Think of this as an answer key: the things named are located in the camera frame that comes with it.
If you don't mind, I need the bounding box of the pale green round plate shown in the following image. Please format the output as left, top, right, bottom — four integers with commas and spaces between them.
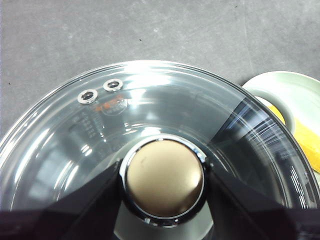
241, 71, 320, 181

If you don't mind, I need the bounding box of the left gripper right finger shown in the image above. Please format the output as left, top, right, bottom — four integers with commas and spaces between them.
204, 163, 320, 240

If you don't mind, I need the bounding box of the pale green electric steamer pot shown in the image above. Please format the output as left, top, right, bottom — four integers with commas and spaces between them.
212, 98, 320, 213

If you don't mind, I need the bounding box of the glass lid with round knob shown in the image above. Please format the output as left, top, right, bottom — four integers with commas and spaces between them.
0, 59, 320, 240

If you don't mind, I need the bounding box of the yellow corn cob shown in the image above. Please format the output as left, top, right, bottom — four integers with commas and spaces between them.
266, 104, 320, 174

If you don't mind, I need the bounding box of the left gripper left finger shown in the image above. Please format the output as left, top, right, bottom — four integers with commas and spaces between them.
0, 161, 124, 240

